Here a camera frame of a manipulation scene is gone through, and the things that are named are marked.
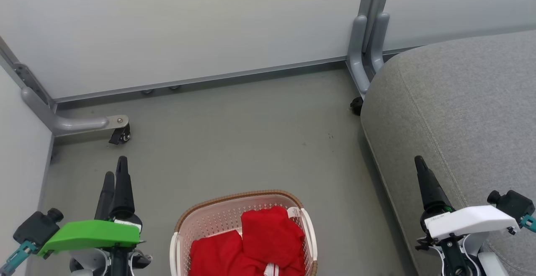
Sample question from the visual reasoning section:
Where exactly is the grey partition foot with bracket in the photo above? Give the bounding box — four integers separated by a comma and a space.
0, 37, 129, 137

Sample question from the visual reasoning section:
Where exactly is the white perforated laundry basket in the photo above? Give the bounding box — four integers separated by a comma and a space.
170, 190, 318, 276

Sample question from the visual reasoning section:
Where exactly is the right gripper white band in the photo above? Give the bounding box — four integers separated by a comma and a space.
414, 155, 520, 241

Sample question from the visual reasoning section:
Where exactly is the red garment with white tag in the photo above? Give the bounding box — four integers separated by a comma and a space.
241, 206, 307, 276

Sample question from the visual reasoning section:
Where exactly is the grey fabric sofa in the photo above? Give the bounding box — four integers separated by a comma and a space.
360, 30, 536, 276

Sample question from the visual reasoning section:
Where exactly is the red garment with white cuff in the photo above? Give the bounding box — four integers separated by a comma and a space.
188, 230, 268, 276

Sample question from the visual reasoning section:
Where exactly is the grey partition post double foot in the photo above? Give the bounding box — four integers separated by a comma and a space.
347, 0, 394, 97

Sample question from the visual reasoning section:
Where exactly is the left arm cable teal connector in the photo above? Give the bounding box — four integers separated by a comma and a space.
0, 240, 39, 275

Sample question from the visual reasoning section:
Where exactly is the black caster wheel with bracket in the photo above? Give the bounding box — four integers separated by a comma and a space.
109, 124, 131, 145

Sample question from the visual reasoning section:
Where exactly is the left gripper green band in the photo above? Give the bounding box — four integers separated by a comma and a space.
38, 156, 143, 258

